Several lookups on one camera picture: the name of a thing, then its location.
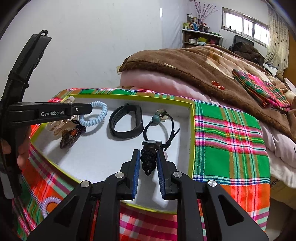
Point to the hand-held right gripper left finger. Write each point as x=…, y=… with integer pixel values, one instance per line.
x=137, y=176

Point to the yellow-green cardboard box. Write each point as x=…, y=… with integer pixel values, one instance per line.
x=97, y=150

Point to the bottles and jars group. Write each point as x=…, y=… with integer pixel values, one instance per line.
x=192, y=24

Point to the transparent hair claw clip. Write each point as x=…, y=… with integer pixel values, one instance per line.
x=57, y=126

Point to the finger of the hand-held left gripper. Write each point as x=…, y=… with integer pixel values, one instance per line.
x=57, y=112

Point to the wooden wardrobe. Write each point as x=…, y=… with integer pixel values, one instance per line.
x=291, y=53

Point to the black wristband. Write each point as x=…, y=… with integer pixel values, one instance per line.
x=137, y=122

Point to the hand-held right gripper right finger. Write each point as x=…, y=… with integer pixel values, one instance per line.
x=161, y=176

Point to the dried flower branches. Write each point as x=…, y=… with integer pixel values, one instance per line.
x=203, y=11

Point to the plaid bedsheet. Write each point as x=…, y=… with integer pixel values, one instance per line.
x=231, y=143

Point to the dark jacket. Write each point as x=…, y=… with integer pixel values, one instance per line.
x=248, y=53

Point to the person's left hand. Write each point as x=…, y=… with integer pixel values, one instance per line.
x=23, y=150

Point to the red bead ornament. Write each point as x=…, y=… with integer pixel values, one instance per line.
x=218, y=84

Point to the folded plaid cloth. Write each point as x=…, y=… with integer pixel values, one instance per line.
x=261, y=92

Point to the brown blanket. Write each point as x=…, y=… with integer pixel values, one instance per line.
x=185, y=69

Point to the black monitor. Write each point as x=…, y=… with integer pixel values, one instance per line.
x=242, y=41

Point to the patterned curtain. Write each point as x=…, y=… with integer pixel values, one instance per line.
x=278, y=41

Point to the window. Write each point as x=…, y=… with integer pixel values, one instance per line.
x=245, y=24

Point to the wooden shelf unit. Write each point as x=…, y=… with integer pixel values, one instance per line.
x=198, y=39

